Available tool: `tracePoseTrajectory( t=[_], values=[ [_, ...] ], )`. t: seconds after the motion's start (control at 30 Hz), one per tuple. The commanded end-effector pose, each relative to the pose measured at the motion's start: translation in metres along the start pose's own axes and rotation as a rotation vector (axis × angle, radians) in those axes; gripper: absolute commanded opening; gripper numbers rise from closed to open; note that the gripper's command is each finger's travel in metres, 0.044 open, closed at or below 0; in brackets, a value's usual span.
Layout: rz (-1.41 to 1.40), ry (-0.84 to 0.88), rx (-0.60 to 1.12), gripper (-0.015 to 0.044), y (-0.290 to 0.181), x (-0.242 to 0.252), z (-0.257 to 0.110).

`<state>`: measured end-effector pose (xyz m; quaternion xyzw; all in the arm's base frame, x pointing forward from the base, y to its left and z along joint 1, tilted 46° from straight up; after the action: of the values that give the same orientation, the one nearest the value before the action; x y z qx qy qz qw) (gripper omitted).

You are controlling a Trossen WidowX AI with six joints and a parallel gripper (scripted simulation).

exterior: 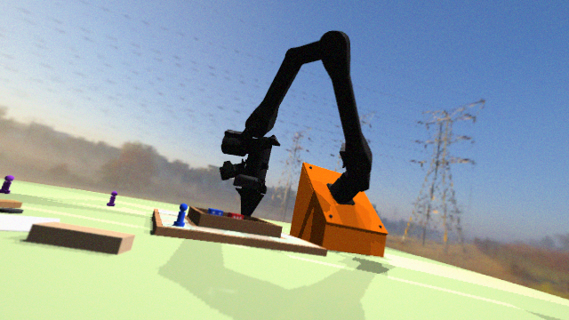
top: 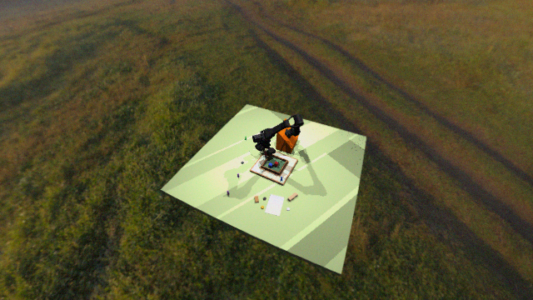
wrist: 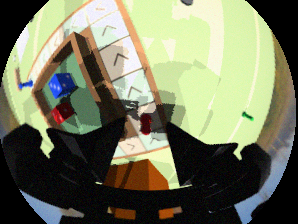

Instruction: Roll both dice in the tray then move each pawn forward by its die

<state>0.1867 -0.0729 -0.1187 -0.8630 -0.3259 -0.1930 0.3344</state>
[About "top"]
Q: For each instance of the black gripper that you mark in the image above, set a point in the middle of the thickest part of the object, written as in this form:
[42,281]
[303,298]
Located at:
[270,150]

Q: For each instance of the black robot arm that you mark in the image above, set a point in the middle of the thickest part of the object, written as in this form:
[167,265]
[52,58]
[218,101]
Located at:
[269,133]

